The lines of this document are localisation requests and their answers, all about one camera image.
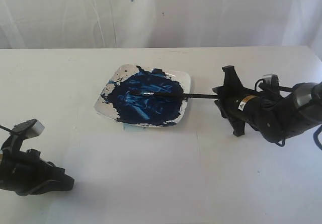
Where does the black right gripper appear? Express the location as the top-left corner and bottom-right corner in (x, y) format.
(212, 65), (269, 136)

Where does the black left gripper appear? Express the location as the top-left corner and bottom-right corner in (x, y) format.
(1, 150), (74, 196)

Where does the black paintbrush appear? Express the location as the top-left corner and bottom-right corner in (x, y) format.
(128, 90), (219, 99)

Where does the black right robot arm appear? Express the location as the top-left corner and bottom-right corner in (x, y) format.
(213, 65), (321, 148)

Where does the white paper sheet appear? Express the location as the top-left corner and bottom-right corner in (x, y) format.
(46, 132), (257, 223)

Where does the white plate with blue paint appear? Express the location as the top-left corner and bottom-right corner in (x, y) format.
(94, 64), (191, 127)

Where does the white backdrop curtain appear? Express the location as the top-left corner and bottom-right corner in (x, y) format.
(1, 0), (321, 54)

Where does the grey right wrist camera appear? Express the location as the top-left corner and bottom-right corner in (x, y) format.
(262, 74), (279, 87)

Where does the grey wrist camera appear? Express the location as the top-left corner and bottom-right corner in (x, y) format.
(12, 119), (45, 139)
(262, 74), (279, 87)

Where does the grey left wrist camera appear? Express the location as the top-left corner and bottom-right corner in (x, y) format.
(12, 119), (45, 139)

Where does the blue braided cable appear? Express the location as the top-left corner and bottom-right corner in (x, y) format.
(313, 124), (322, 149)

